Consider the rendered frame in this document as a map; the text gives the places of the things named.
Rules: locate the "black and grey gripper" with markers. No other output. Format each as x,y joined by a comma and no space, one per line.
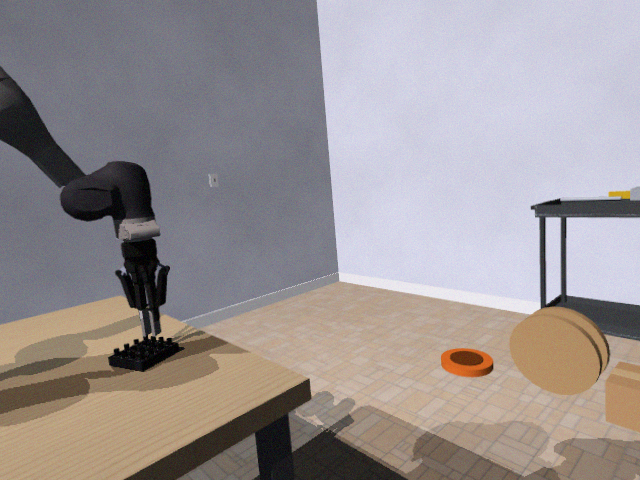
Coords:
144,267

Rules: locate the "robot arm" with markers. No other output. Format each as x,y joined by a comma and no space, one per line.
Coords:
120,189

